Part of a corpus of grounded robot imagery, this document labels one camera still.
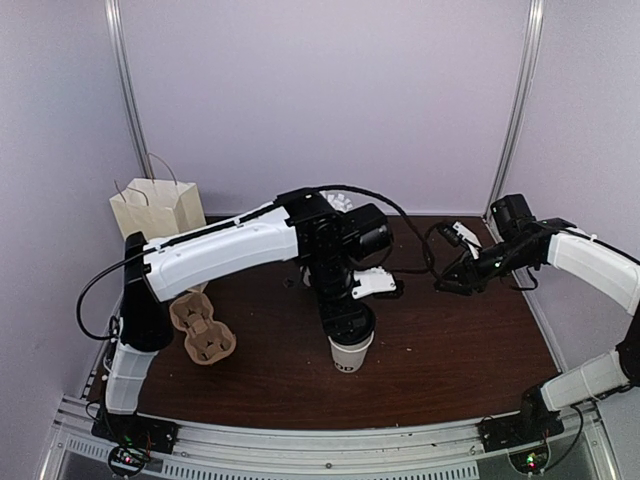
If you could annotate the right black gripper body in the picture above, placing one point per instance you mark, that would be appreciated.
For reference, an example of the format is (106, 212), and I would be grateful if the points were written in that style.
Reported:
(481, 279)

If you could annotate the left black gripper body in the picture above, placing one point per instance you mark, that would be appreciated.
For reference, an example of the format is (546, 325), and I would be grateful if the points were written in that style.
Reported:
(326, 276)

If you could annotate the white paper coffee cup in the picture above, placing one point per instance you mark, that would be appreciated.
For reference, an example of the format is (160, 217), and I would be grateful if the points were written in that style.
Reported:
(350, 358)

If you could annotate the black plastic cup lid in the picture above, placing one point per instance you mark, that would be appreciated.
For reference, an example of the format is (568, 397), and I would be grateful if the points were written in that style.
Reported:
(355, 331)

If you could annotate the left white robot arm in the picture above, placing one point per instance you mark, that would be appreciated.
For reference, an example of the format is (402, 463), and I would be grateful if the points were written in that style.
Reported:
(300, 225)

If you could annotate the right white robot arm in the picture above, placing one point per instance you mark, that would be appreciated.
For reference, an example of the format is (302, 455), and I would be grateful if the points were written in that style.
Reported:
(530, 243)

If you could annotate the white wrapped straws bundle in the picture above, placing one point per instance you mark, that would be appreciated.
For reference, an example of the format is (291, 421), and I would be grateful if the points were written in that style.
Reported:
(338, 201)

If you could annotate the cardboard cup carrier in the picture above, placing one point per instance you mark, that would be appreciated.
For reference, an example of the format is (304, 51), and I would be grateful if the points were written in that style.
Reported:
(206, 341)

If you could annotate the brown paper bag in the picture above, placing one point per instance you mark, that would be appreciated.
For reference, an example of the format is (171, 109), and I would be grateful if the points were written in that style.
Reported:
(156, 207)

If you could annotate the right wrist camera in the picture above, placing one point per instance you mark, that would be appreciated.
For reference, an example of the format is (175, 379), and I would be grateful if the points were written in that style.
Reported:
(457, 234)

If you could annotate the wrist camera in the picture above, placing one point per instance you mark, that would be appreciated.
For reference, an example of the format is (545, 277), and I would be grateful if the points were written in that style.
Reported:
(457, 234)
(377, 282)

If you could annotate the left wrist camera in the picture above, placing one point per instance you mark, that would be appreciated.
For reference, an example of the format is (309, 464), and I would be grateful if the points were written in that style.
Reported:
(377, 282)

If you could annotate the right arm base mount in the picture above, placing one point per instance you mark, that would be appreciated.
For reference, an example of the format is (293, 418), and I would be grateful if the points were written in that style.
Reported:
(520, 437)

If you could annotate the aluminium front rail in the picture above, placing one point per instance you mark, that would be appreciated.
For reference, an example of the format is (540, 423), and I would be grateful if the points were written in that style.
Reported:
(451, 450)

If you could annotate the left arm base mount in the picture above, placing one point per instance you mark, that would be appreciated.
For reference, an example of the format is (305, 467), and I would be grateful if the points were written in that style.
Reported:
(135, 439)

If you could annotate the right aluminium frame post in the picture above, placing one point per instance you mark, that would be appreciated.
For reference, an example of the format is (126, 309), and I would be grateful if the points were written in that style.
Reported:
(528, 63)

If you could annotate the aluminium frame post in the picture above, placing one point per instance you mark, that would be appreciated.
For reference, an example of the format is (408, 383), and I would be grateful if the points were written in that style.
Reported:
(117, 37)
(528, 63)

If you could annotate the left aluminium frame post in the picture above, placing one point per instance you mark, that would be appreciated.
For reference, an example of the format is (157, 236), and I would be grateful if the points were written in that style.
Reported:
(117, 37)

